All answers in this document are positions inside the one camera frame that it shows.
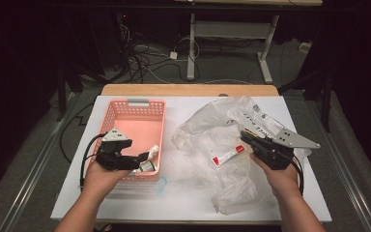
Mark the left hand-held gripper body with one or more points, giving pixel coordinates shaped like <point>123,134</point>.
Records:
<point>112,159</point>

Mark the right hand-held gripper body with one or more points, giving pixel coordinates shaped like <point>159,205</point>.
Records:
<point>273,154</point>

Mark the pink plastic basket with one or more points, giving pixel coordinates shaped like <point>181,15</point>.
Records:
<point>138,127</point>

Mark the red and white tube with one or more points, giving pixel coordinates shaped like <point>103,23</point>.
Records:
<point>228,156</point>

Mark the clear plastic bag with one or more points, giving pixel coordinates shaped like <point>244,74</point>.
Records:
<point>219,135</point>

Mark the person's left hand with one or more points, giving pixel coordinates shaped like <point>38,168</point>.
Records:
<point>101,180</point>

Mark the person's right hand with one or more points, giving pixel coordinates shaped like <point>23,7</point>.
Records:
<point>281,182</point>

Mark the white table mat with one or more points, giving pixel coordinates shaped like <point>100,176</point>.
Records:
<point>180,193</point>

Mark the black metal stand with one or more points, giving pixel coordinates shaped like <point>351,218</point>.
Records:
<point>327,103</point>
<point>61,96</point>

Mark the wooden table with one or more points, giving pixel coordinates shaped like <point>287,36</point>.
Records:
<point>190,89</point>

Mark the white power adapter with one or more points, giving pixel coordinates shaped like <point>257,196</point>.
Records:
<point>173,55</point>

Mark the white power strip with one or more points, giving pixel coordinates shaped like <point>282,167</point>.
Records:
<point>305,47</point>

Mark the white desk frame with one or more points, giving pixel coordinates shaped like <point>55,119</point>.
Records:
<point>191,48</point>

